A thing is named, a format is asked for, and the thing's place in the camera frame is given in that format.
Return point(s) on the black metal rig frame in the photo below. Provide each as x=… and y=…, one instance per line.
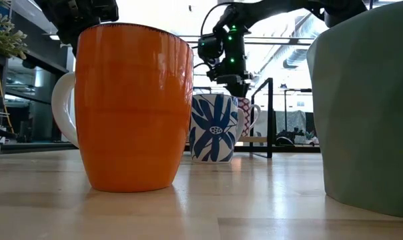
x=31, y=147

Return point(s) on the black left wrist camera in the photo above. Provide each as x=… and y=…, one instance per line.
x=107, y=10

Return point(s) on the black background robot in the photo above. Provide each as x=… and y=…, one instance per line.
x=288, y=137

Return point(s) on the silver ventilation duct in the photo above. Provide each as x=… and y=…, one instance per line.
x=298, y=58

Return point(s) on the white mug blue floral print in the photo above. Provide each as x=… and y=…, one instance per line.
x=215, y=133

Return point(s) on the green faceted mug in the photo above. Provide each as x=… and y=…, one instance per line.
x=371, y=116

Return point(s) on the black background table stand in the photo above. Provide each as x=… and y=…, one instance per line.
x=285, y=110

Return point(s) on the white mug red lattice print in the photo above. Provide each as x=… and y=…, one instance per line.
x=248, y=113

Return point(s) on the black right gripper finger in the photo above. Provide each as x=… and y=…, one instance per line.
x=241, y=90

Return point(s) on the wooden shelf black metal frame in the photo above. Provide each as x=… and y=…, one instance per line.
x=271, y=116

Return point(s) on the potted plant striped pot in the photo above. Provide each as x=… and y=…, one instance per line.
x=4, y=36

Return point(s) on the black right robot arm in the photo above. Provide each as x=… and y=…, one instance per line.
x=271, y=8

